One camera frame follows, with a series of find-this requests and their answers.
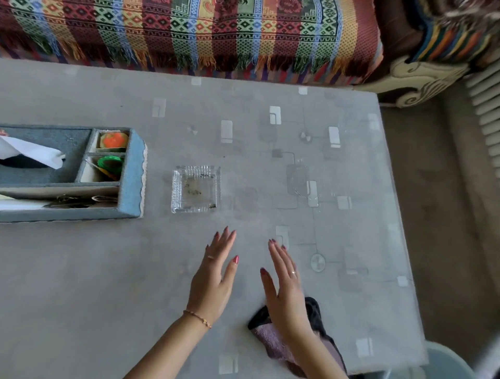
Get person's right hand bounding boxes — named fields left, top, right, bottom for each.
left=260, top=238, right=314, bottom=345

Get person's left hand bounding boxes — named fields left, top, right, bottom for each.
left=186, top=226, right=240, bottom=328

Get person's right forearm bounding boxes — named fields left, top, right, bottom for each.
left=288, top=330, right=351, bottom=379

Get person's left forearm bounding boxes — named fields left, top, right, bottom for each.
left=123, top=312, right=212, bottom=379

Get dark and pink cloth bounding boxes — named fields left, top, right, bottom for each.
left=247, top=297, right=348, bottom=379

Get square clear glass ashtray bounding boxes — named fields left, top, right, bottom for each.
left=171, top=165, right=222, bottom=214

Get blue felt organizer box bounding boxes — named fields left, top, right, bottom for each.
left=0, top=124, right=148, bottom=223

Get grey patterned table cover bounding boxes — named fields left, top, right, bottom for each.
left=0, top=58, right=429, bottom=379

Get green round item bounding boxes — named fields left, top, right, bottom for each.
left=96, top=155, right=125, bottom=176

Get metal scissors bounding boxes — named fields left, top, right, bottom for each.
left=44, top=194, right=118, bottom=209

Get orange round item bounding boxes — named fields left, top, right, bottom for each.
left=96, top=131, right=130, bottom=153

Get light blue stool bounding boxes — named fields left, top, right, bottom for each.
left=386, top=340, right=476, bottom=379

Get white tissue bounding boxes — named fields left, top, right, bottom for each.
left=0, top=130, right=66, bottom=170

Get colourful woven fringed blanket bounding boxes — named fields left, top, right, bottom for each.
left=0, top=0, right=384, bottom=87

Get carved cream sofa armrest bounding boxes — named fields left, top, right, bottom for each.
left=353, top=0, right=470, bottom=109

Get white radiator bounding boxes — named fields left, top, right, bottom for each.
left=464, top=50, right=500, bottom=181

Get striped colourful cushion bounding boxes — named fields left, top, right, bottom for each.
left=406, top=0, right=500, bottom=68

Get gold bead bracelet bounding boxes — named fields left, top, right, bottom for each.
left=183, top=309, right=213, bottom=330

